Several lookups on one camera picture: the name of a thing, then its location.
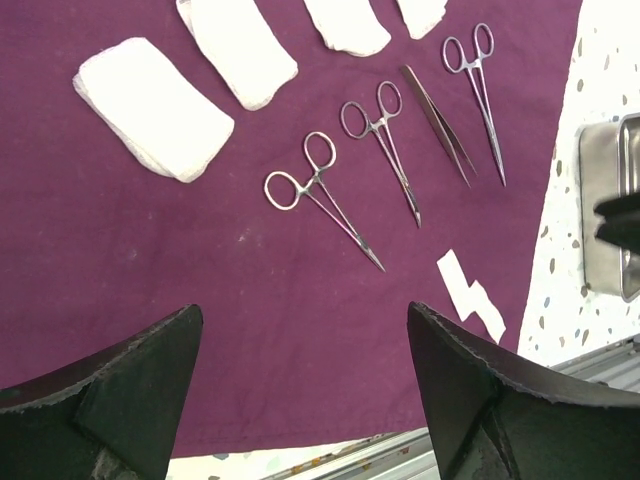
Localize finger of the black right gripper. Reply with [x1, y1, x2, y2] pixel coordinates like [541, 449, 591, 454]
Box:
[594, 192, 640, 250]

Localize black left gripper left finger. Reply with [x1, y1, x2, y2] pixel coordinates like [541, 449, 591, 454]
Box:
[1, 305, 203, 479]

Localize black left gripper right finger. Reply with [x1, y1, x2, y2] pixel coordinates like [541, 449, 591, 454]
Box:
[407, 302, 639, 479]

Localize stainless steel tray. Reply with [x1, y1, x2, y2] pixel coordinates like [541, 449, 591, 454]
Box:
[578, 113, 639, 302]

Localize steel tweezers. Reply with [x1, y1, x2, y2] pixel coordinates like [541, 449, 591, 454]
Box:
[400, 64, 477, 187]

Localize steel hemostat forceps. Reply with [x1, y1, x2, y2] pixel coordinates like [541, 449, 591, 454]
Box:
[340, 80, 422, 228]
[263, 131, 386, 273]
[441, 22, 507, 186]

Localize white zigzag tape strip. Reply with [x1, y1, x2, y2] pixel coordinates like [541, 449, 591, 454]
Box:
[437, 249, 506, 344]

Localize purple cloth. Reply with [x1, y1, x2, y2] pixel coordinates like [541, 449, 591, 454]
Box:
[1, 1, 581, 456]

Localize white gauze pad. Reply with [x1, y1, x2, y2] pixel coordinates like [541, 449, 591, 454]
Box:
[176, 0, 298, 111]
[72, 37, 235, 183]
[304, 0, 391, 57]
[397, 0, 447, 40]

